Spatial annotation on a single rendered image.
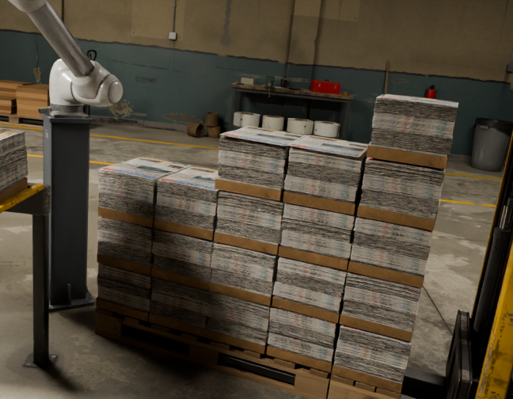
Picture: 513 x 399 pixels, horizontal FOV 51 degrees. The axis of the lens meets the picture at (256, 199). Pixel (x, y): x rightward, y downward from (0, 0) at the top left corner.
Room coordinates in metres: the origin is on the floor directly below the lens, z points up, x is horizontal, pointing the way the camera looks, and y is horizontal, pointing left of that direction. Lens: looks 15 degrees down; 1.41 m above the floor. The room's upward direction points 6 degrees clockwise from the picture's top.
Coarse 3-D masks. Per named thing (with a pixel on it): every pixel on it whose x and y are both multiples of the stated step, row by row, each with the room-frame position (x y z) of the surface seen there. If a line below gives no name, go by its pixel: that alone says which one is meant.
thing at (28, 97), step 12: (0, 84) 8.29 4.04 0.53; (12, 84) 8.28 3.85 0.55; (24, 84) 8.35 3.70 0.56; (36, 84) 8.50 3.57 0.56; (0, 96) 8.17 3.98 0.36; (12, 96) 8.29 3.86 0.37; (24, 96) 7.90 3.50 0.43; (36, 96) 7.89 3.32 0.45; (48, 96) 7.93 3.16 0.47; (0, 108) 7.89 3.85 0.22; (12, 108) 7.93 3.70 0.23; (24, 108) 7.88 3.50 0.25; (36, 108) 7.88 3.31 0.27; (12, 120) 7.87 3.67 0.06
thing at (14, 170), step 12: (0, 132) 1.91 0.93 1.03; (12, 132) 1.93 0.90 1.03; (24, 132) 1.99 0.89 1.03; (0, 144) 1.79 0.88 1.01; (12, 144) 1.89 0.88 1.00; (24, 144) 2.00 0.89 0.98; (0, 156) 1.78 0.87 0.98; (12, 156) 1.88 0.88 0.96; (24, 156) 1.97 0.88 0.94; (0, 168) 1.78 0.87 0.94; (12, 168) 1.87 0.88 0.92; (24, 168) 1.97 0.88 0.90; (0, 180) 1.77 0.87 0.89; (12, 180) 1.87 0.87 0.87; (0, 192) 1.79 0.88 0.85
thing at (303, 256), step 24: (120, 216) 2.33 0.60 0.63; (216, 240) 2.18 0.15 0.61; (240, 240) 2.15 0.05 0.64; (120, 264) 2.33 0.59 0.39; (336, 264) 2.02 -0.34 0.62; (216, 288) 2.18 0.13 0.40; (120, 312) 2.33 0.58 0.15; (312, 312) 2.04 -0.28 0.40; (216, 336) 2.17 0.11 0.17; (288, 360) 2.07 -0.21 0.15; (312, 360) 2.03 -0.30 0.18
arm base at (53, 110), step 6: (42, 108) 2.62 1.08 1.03; (48, 108) 2.64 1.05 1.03; (54, 108) 2.63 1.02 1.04; (60, 108) 2.62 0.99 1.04; (66, 108) 2.63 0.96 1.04; (72, 108) 2.64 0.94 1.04; (78, 108) 2.67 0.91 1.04; (48, 114) 2.64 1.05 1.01; (54, 114) 2.59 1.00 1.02; (60, 114) 2.60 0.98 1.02; (66, 114) 2.62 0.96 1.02; (72, 114) 2.63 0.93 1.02; (78, 114) 2.65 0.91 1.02; (84, 114) 2.67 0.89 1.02
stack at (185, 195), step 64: (128, 192) 2.32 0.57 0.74; (192, 192) 2.23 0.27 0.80; (128, 256) 2.32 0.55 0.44; (192, 256) 2.21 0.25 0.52; (256, 256) 2.12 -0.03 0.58; (128, 320) 2.31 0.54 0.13; (192, 320) 2.21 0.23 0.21; (256, 320) 2.11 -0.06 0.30; (320, 320) 2.03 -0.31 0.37; (320, 384) 2.02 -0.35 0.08
